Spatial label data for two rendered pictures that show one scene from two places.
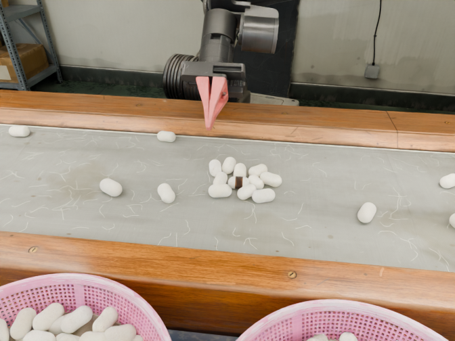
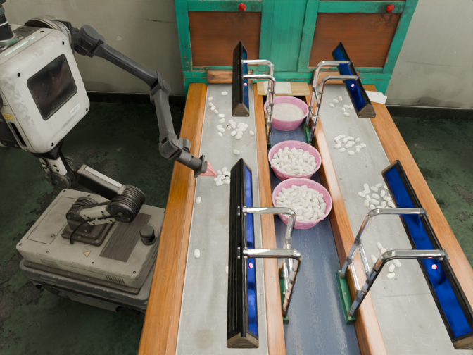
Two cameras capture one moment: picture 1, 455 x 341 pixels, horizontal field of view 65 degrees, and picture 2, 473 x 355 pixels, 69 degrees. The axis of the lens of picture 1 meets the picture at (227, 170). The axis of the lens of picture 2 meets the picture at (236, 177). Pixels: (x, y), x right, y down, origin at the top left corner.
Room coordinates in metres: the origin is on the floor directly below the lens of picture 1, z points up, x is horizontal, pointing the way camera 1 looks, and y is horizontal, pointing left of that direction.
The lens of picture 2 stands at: (0.53, 1.16, 1.94)
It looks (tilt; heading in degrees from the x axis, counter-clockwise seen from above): 45 degrees down; 264
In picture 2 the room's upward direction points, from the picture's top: 1 degrees clockwise
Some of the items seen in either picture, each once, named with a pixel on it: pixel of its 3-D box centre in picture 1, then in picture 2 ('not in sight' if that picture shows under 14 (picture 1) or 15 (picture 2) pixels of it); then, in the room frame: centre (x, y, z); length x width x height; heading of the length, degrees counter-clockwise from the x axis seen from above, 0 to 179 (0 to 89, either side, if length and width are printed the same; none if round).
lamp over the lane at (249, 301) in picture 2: not in sight; (241, 235); (0.44, 0.56, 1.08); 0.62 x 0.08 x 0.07; 84
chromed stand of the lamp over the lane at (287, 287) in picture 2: not in sight; (264, 268); (0.36, 0.57, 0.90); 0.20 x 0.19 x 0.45; 84
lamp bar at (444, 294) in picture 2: not in sight; (426, 237); (-0.11, 0.62, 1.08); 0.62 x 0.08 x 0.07; 84
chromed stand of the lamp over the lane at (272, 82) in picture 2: not in sight; (254, 106); (0.26, -0.39, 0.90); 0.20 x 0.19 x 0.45; 84
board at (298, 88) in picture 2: not in sight; (282, 88); (0.02, -0.76, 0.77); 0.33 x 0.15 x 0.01; 174
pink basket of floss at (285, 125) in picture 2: not in sight; (285, 114); (0.04, -0.55, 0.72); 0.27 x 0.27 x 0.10
